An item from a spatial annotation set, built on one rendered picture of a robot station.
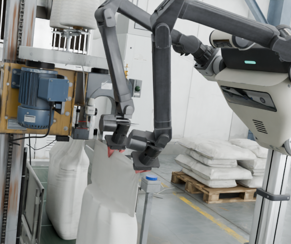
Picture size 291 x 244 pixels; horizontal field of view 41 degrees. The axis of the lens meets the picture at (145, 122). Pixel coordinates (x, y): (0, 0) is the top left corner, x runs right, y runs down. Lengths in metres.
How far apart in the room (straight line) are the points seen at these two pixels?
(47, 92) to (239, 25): 0.80
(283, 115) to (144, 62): 4.44
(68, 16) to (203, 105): 5.55
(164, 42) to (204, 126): 6.08
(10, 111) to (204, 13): 1.05
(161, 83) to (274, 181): 0.72
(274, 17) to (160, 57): 6.73
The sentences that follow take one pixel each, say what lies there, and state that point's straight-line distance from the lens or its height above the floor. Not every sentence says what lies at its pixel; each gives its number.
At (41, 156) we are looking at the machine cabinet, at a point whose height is 0.23.
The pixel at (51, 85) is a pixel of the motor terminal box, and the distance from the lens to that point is 1.60.
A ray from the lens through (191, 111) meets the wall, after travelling 6.97.
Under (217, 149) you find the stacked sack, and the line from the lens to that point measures 4.48.
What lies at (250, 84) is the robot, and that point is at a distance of 1.49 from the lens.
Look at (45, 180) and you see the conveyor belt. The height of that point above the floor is 0.38.
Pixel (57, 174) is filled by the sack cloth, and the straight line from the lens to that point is 2.30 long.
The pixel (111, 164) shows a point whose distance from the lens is 1.72.
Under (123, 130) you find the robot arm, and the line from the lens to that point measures 1.62.
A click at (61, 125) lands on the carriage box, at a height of 1.08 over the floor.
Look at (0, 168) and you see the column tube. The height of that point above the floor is 0.84.
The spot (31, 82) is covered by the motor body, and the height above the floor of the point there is 1.28.
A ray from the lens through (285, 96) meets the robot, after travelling 1.44.
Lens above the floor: 1.38
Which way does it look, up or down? 7 degrees down
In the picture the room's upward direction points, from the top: 7 degrees clockwise
